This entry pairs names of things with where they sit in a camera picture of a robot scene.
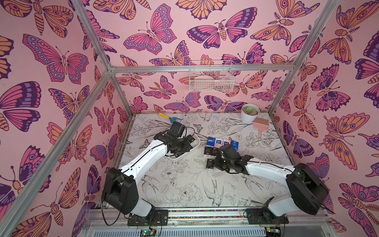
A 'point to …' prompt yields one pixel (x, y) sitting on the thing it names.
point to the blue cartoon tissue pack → (235, 145)
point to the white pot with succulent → (248, 112)
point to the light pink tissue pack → (226, 141)
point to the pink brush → (260, 124)
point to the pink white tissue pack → (218, 142)
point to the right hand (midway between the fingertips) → (209, 164)
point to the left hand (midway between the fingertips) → (189, 146)
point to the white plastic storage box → (196, 136)
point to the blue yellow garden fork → (172, 119)
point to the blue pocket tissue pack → (210, 141)
